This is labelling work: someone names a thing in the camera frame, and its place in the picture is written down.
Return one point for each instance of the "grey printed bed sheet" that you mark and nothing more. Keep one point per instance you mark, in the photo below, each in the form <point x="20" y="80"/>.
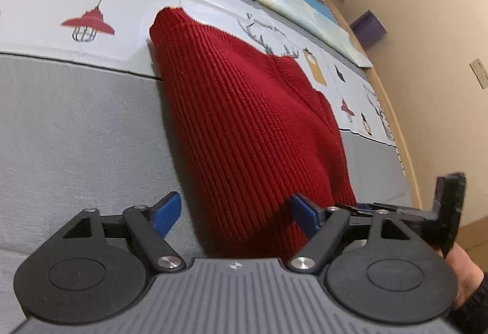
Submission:
<point x="72" y="136"/>

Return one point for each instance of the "wall socket plate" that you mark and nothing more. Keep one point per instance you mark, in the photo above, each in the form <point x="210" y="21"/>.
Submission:
<point x="480" y="72"/>

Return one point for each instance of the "right hand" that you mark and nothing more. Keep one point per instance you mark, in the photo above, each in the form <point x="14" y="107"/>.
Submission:
<point x="469" y="274"/>

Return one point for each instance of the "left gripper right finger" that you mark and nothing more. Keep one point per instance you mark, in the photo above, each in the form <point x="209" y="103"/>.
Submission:
<point x="327" y="228"/>

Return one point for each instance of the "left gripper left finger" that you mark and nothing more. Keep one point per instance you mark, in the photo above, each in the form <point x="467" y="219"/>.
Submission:
<point x="130" y="242"/>

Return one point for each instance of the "purple box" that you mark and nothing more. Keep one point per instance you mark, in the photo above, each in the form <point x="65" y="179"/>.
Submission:
<point x="368" y="29"/>

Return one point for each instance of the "red knitted sweater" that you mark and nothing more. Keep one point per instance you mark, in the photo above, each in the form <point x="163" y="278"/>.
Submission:
<point x="253" y="132"/>

